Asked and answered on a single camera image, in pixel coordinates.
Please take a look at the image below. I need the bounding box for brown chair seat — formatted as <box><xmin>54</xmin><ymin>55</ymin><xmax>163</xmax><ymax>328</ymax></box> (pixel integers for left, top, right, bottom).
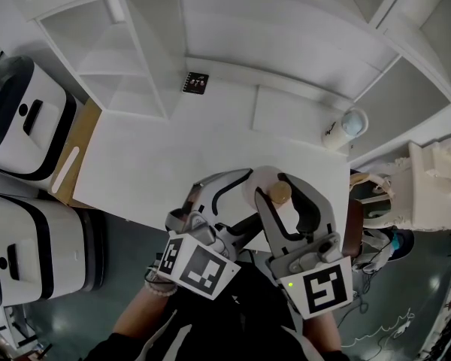
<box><xmin>341</xmin><ymin>199</ymin><xmax>365</xmax><ymax>259</ymax></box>

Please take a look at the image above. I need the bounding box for white ornate furniture piece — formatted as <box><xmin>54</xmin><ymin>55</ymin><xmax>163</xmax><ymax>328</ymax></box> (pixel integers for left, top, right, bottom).
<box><xmin>360</xmin><ymin>127</ymin><xmax>451</xmax><ymax>233</ymax></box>

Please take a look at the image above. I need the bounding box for wooden side panel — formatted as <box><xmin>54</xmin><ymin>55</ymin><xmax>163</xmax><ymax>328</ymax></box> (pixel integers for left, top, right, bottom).
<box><xmin>50</xmin><ymin>98</ymin><xmax>103</xmax><ymax>207</ymax></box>

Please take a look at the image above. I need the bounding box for person's right forearm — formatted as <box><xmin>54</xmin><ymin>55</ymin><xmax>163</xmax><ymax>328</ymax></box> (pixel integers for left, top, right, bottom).
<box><xmin>302</xmin><ymin>309</ymin><xmax>343</xmax><ymax>353</ymax></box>

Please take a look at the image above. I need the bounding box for person's black clothing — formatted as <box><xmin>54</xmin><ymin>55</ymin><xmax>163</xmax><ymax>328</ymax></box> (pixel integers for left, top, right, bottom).
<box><xmin>84</xmin><ymin>249</ymin><xmax>351</xmax><ymax>361</ymax></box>

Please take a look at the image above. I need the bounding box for white bead bracelet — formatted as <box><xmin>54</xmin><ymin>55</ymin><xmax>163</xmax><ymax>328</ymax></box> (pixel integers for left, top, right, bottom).
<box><xmin>144</xmin><ymin>264</ymin><xmax>178</xmax><ymax>298</ymax></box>

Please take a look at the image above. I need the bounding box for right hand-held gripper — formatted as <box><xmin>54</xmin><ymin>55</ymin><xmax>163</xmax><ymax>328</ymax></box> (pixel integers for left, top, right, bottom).
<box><xmin>253</xmin><ymin>172</ymin><xmax>353</xmax><ymax>320</ymax></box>

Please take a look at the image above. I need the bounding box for white shelf unit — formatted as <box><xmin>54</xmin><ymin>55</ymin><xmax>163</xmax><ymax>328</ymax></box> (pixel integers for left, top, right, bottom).
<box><xmin>7</xmin><ymin>0</ymin><xmax>451</xmax><ymax>165</ymax></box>

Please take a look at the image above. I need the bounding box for person's left forearm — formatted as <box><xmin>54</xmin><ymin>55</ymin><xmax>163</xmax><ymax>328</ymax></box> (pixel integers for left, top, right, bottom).
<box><xmin>112</xmin><ymin>283</ymin><xmax>178</xmax><ymax>338</ymax></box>

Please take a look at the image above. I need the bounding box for white and black machine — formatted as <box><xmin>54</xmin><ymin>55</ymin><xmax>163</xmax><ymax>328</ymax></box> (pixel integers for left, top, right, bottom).
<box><xmin>0</xmin><ymin>191</ymin><xmax>107</xmax><ymax>308</ymax></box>
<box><xmin>0</xmin><ymin>55</ymin><xmax>78</xmax><ymax>182</ymax></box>

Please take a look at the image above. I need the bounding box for black spiral notebook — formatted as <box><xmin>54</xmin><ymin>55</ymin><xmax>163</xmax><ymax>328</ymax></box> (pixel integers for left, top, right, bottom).
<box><xmin>180</xmin><ymin>71</ymin><xmax>210</xmax><ymax>96</ymax></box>

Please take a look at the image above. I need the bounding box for black floor cable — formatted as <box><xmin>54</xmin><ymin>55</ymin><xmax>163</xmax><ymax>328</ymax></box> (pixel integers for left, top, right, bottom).
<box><xmin>351</xmin><ymin>263</ymin><xmax>377</xmax><ymax>317</ymax></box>

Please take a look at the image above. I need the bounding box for small pale container gold lid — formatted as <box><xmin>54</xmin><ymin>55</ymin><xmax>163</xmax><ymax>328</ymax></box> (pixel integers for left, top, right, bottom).
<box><xmin>241</xmin><ymin>165</ymin><xmax>298</xmax><ymax>214</ymax></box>

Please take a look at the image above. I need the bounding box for white floor cable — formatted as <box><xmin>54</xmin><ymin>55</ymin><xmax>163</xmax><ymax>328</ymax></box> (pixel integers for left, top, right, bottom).
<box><xmin>341</xmin><ymin>308</ymin><xmax>416</xmax><ymax>348</ymax></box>

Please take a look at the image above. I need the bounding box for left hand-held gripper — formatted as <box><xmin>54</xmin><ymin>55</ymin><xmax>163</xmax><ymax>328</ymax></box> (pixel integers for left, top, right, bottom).
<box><xmin>156</xmin><ymin>168</ymin><xmax>265</xmax><ymax>301</ymax></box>

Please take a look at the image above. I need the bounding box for dark bag with white straps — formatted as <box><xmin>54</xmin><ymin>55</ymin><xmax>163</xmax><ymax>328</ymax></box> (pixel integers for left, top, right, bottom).
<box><xmin>348</xmin><ymin>169</ymin><xmax>416</xmax><ymax>274</ymax></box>

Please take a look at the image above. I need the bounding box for white cup with pale ball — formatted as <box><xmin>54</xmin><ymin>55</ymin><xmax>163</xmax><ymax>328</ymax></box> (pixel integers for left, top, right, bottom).
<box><xmin>340</xmin><ymin>107</ymin><xmax>370</xmax><ymax>138</ymax></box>

